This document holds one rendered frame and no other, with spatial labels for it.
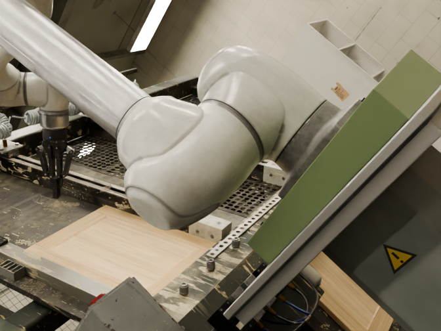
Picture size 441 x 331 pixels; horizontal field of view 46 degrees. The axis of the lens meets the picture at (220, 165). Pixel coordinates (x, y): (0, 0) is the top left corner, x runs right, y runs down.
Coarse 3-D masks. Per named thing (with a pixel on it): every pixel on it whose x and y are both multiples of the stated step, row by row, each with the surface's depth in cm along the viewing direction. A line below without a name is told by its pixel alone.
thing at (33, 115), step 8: (120, 72) 268; (128, 72) 272; (72, 104) 233; (32, 112) 217; (72, 112) 233; (24, 120) 219; (32, 120) 216; (0, 128) 203; (8, 128) 205; (0, 136) 203
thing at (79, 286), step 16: (0, 256) 152; (16, 256) 150; (32, 256) 150; (32, 272) 146; (48, 272) 143; (64, 272) 143; (64, 288) 140; (80, 288) 137; (96, 288) 137; (112, 288) 137
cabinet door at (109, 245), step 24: (96, 216) 177; (120, 216) 177; (48, 240) 162; (72, 240) 163; (96, 240) 163; (120, 240) 163; (144, 240) 164; (168, 240) 164; (192, 240) 164; (72, 264) 150; (96, 264) 151; (120, 264) 152; (144, 264) 152; (168, 264) 152
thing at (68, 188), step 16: (0, 112) 209; (0, 144) 211; (16, 144) 211; (0, 160) 210; (16, 160) 206; (32, 160) 206; (16, 176) 208; (32, 176) 202; (80, 176) 194; (64, 192) 195; (80, 192) 190; (96, 192) 185; (112, 192) 182; (128, 208) 179; (192, 224) 166; (208, 224) 163; (224, 224) 163
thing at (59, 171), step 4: (56, 148) 165; (56, 152) 166; (56, 156) 166; (60, 156) 168; (56, 160) 167; (60, 160) 168; (56, 164) 168; (60, 164) 168; (56, 168) 168; (60, 168) 168; (56, 172) 168; (60, 172) 169; (60, 176) 169
